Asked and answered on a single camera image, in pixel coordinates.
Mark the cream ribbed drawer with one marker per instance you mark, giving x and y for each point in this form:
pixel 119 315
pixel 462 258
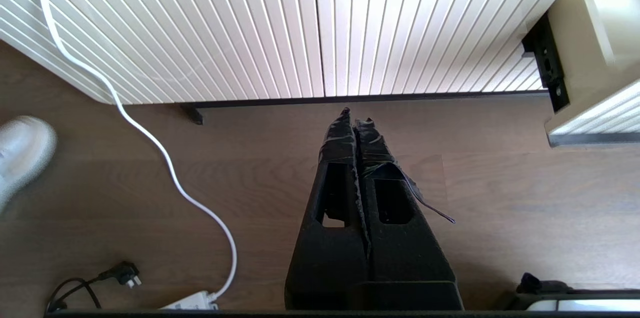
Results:
pixel 580 33

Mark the white sneaker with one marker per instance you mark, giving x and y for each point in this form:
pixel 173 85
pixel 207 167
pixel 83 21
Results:
pixel 25 151

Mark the white power strip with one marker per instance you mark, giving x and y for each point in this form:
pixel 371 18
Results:
pixel 195 302

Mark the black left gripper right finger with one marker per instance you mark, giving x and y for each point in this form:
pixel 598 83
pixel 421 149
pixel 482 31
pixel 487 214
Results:
pixel 405 258

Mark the grey black robot base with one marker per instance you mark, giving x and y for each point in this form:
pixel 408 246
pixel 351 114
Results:
pixel 590 304

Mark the black metal mounting bracket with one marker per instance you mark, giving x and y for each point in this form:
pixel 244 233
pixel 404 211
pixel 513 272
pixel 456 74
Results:
pixel 547 66

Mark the cream TV cabinet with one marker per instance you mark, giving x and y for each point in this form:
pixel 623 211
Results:
pixel 200 33

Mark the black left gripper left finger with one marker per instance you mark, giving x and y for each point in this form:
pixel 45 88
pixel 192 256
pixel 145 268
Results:
pixel 330 258

